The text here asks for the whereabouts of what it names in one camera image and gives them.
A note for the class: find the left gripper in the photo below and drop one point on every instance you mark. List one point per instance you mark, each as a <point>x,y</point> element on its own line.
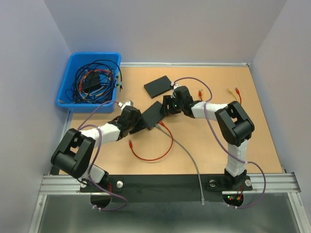
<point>138,115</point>

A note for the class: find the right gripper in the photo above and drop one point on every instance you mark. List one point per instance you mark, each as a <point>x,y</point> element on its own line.
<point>167,100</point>

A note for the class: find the black network switch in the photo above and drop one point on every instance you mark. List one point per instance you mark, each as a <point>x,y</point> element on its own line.
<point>158,86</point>
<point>152,115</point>

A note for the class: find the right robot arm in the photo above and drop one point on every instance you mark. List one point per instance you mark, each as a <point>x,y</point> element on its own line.
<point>229,123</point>

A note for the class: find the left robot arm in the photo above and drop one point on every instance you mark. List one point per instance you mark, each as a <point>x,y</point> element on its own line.
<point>77,150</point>

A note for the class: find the blue plastic bin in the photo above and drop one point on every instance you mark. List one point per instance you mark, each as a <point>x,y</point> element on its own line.
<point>90,81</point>

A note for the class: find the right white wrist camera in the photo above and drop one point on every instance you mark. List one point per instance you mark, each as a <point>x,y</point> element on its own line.
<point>174,86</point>

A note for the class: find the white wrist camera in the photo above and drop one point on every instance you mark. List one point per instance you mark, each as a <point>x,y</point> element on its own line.
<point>174,86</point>
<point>125,104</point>

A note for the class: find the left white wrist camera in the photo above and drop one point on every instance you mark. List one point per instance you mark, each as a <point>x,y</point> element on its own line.
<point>125,104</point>

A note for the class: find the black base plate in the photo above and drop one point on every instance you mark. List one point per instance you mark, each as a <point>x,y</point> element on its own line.
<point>173,188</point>

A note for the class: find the aluminium rail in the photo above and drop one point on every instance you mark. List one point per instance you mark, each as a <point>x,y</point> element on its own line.
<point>275,183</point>

